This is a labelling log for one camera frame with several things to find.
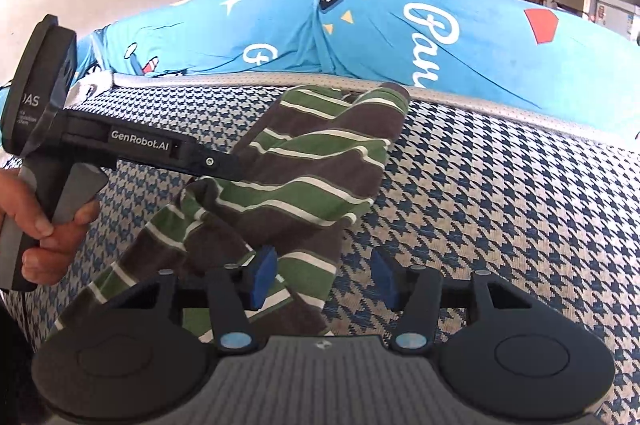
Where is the blue printed bolster cushion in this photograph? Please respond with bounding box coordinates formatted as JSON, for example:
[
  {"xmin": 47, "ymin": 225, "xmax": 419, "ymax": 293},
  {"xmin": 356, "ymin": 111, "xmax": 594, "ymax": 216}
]
[{"xmin": 65, "ymin": 0, "xmax": 640, "ymax": 141}]

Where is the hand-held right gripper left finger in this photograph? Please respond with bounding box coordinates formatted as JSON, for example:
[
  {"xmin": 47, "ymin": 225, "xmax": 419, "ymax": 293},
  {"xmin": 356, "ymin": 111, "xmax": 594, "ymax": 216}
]
[{"xmin": 112, "ymin": 245, "xmax": 278, "ymax": 353}]

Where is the houndstooth sofa cover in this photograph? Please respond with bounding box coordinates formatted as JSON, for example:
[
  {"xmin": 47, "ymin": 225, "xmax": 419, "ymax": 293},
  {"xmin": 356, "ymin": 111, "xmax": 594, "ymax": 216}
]
[{"xmin": 30, "ymin": 72, "xmax": 640, "ymax": 425}]

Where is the green brown striped t-shirt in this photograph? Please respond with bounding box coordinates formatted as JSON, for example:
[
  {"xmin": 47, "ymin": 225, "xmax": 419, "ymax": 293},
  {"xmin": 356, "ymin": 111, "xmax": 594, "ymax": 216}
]
[{"xmin": 50, "ymin": 82, "xmax": 411, "ymax": 343}]

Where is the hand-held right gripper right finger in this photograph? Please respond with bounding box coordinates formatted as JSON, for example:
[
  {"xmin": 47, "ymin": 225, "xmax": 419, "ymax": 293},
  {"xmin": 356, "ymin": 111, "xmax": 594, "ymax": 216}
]
[{"xmin": 370, "ymin": 247, "xmax": 543, "ymax": 353}]

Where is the person's left hand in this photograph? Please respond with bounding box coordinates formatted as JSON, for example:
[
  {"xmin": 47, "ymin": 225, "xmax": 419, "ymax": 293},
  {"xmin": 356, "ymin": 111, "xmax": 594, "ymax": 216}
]
[{"xmin": 0, "ymin": 168, "xmax": 101, "ymax": 286}]

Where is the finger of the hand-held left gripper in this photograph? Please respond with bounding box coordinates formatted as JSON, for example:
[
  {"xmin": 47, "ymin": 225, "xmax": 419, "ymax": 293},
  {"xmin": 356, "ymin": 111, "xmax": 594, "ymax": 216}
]
[{"xmin": 190, "ymin": 145, "xmax": 246, "ymax": 182}]

